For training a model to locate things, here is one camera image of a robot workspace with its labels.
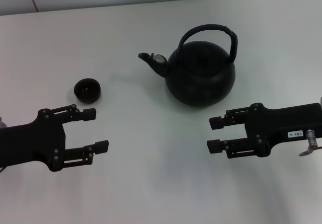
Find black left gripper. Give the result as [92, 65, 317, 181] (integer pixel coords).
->
[0, 104, 109, 172]

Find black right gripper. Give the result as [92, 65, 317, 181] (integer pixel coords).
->
[206, 103, 322, 159]

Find small black teacup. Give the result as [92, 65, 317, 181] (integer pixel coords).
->
[73, 78, 103, 103]

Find black round teapot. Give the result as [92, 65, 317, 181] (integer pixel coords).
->
[137, 24, 239, 106]

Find right gripper plug with cable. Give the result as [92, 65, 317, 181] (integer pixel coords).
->
[298, 129, 319, 157]

